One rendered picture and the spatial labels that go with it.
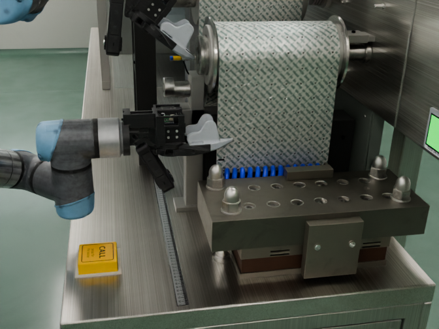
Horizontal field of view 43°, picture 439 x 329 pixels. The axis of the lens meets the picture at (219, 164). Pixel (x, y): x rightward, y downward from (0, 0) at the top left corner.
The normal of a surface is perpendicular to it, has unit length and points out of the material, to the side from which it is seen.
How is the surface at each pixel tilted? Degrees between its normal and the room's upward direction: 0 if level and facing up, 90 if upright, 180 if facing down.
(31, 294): 0
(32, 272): 0
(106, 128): 44
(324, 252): 90
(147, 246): 0
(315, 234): 90
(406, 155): 90
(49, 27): 90
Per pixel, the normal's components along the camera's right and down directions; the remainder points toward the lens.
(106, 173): 0.03, -0.91
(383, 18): -0.98, 0.05
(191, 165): 0.19, 0.41
